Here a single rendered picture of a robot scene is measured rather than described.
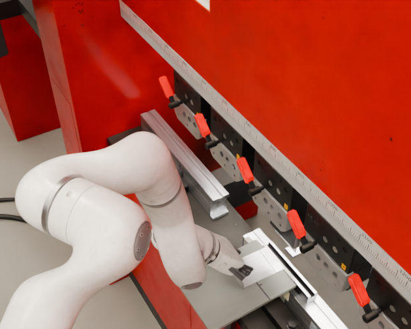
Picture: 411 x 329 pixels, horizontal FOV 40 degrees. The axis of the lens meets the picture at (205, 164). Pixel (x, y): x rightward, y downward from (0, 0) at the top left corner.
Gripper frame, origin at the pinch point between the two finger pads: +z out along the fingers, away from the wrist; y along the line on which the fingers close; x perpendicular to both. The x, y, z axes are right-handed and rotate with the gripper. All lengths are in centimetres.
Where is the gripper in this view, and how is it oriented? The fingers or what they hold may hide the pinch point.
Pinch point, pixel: (239, 262)
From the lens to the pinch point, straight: 148.8
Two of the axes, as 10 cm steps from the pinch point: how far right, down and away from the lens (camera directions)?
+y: -4.8, -6.1, 6.4
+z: 5.6, 3.4, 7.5
